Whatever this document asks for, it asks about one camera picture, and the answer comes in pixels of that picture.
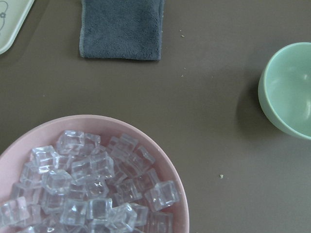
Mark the clear ice cube pile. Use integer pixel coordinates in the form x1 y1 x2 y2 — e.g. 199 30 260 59
0 130 179 233

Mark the grey folded cloth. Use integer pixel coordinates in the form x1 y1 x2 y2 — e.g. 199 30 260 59
79 0 164 61

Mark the green ceramic bowl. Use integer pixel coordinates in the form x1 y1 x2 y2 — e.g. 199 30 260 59
258 42 311 140

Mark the pink bowl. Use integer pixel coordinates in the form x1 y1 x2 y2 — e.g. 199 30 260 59
0 114 190 233

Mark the cream rabbit tray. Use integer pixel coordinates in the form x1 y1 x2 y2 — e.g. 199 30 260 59
0 0 34 54

